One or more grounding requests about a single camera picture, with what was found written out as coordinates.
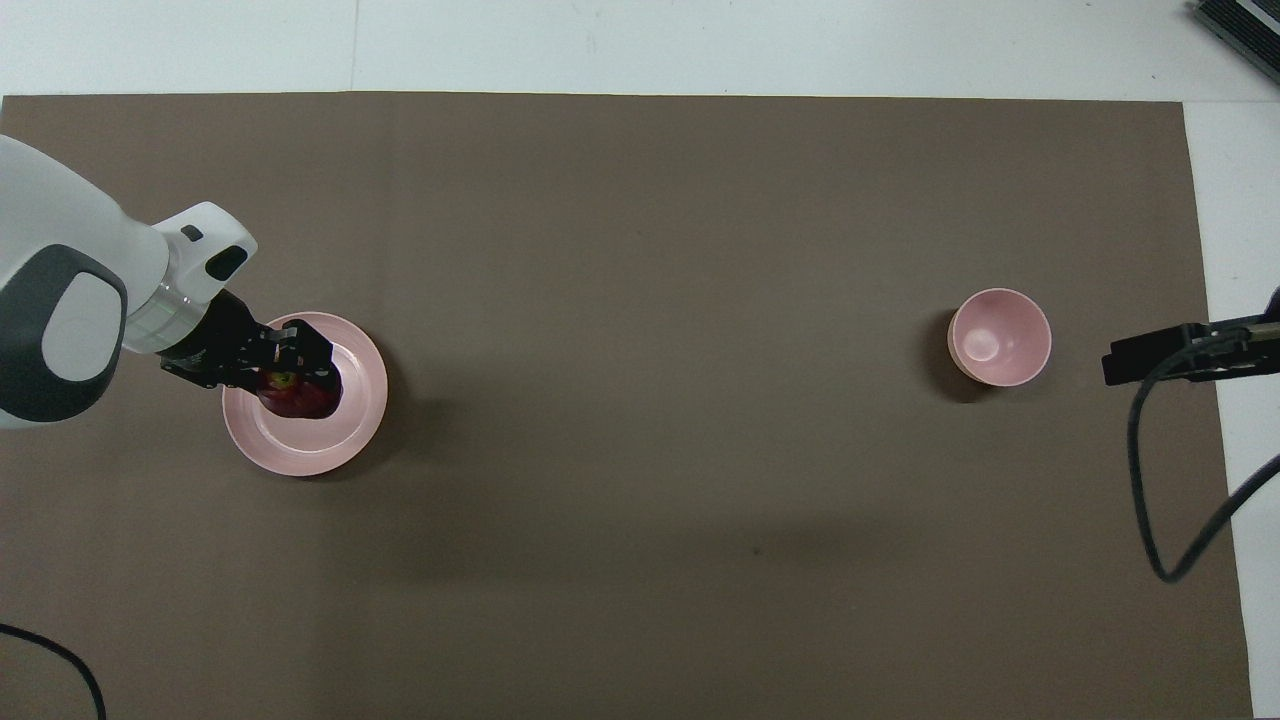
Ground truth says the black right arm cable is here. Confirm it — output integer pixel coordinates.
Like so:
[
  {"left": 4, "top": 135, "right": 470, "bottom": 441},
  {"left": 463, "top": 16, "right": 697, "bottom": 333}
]
[{"left": 1127, "top": 328, "right": 1280, "bottom": 585}]

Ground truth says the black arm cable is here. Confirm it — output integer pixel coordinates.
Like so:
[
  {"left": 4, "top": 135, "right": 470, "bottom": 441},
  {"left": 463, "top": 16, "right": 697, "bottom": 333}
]
[
  {"left": 0, "top": 621, "right": 108, "bottom": 720},
  {"left": 1127, "top": 328, "right": 1280, "bottom": 585}
]

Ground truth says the pink bowl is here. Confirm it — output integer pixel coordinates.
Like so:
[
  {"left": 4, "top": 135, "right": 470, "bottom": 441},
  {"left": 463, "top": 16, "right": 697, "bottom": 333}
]
[{"left": 947, "top": 288, "right": 1053, "bottom": 388}]

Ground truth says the red apple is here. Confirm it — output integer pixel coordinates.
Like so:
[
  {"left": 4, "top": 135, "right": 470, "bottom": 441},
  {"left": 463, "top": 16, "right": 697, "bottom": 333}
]
[{"left": 257, "top": 370, "right": 343, "bottom": 422}]

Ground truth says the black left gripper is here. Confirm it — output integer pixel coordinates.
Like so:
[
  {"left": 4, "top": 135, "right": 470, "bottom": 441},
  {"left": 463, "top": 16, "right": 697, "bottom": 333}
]
[{"left": 158, "top": 289, "right": 345, "bottom": 403}]

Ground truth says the dark ribbed device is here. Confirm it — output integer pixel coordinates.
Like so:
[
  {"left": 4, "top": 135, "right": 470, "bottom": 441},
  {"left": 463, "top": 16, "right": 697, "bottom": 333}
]
[{"left": 1192, "top": 0, "right": 1280, "bottom": 87}]

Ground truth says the brown table mat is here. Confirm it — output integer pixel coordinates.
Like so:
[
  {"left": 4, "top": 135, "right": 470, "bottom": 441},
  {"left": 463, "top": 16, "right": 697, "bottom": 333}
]
[{"left": 0, "top": 92, "right": 1254, "bottom": 720}]

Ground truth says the pink plate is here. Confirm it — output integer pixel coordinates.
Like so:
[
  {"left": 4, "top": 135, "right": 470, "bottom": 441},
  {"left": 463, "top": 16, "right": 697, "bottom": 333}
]
[{"left": 222, "top": 311, "right": 390, "bottom": 478}]

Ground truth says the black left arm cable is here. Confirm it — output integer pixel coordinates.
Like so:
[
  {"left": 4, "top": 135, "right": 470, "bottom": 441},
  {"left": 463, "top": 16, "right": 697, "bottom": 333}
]
[{"left": 0, "top": 621, "right": 108, "bottom": 720}]

